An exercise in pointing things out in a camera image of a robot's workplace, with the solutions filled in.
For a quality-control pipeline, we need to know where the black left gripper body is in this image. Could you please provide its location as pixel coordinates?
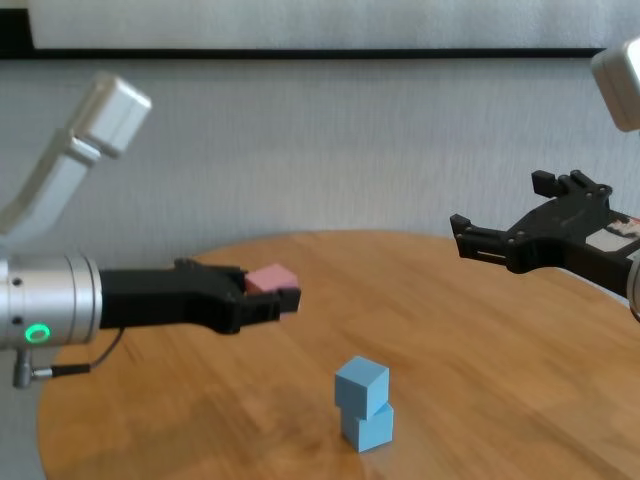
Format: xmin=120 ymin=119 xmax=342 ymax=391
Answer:
xmin=98 ymin=267 xmax=247 ymax=336

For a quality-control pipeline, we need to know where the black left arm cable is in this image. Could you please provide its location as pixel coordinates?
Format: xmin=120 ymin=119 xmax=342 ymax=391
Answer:
xmin=29 ymin=327 xmax=126 ymax=377

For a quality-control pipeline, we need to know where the blue cube block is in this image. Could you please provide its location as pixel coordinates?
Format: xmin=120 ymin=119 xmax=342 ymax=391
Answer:
xmin=341 ymin=402 xmax=395 ymax=454
xmin=334 ymin=355 xmax=391 ymax=420

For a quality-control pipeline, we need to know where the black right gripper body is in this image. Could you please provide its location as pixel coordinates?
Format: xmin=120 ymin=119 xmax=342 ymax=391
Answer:
xmin=504 ymin=196 xmax=640 ymax=292

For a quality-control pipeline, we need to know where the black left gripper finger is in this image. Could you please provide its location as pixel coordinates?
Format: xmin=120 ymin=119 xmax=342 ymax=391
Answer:
xmin=238 ymin=288 xmax=305 ymax=332
xmin=173 ymin=257 xmax=250 ymax=296

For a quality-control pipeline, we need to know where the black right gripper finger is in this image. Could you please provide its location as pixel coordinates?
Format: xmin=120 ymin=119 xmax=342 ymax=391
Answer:
xmin=530 ymin=169 xmax=613 ymax=204
xmin=449 ymin=213 xmax=510 ymax=265

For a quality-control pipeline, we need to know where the pink cube block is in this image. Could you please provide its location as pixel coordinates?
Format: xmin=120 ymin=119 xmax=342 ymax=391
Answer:
xmin=244 ymin=264 xmax=301 ymax=322

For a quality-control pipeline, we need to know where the black wall rail strip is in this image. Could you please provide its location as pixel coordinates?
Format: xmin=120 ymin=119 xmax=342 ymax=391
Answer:
xmin=0 ymin=8 xmax=607 ymax=62

